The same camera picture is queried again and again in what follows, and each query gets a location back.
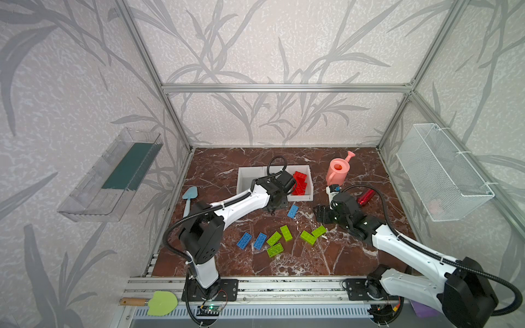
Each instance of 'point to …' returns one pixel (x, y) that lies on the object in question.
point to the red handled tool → (366, 197)
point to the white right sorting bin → (309, 196)
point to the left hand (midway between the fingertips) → (281, 200)
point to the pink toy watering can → (338, 169)
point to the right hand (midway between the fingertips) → (320, 202)
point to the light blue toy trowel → (191, 193)
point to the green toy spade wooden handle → (161, 303)
